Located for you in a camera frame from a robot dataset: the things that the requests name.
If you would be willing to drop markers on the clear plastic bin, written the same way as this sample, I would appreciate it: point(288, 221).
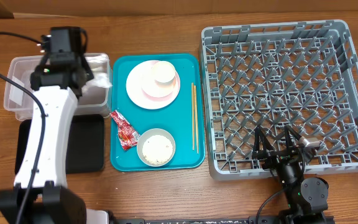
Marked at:
point(94, 101)

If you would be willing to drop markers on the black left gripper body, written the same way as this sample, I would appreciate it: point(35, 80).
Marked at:
point(85, 65)

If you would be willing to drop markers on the pink bowl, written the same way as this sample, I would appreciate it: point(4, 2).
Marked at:
point(156, 89)

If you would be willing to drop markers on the teal serving tray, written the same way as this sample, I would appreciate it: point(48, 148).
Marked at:
point(175, 117)

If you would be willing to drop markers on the black flat tray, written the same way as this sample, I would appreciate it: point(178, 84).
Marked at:
point(86, 144)

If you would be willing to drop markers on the white napkin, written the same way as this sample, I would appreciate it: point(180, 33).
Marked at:
point(98, 65)

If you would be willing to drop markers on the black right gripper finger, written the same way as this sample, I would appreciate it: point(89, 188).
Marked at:
point(261, 143)
point(289, 134)

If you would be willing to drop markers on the white round plate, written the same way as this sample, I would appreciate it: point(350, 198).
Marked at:
point(139, 97)

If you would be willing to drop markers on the white rice pile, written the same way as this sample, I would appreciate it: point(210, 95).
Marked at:
point(157, 150)

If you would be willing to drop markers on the grey bowl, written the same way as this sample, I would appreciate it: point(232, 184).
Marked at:
point(146, 135)

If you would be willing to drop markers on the grey dishwasher rack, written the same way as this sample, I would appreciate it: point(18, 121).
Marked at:
point(298, 74)

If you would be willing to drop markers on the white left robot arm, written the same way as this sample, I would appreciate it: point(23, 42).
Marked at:
point(40, 191)

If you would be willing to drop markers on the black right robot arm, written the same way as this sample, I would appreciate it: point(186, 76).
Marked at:
point(307, 198)

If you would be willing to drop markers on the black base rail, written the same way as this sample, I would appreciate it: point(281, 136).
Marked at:
point(249, 220)

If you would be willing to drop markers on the red snack wrapper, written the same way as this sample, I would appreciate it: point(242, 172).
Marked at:
point(127, 135)

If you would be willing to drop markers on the bamboo chopstick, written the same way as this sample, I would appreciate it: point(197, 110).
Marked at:
point(192, 117)
point(196, 118)

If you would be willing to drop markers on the cream cup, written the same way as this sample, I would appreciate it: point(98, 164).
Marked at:
point(163, 72)

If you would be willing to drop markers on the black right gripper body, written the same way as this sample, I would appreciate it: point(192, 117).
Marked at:
point(276, 157)

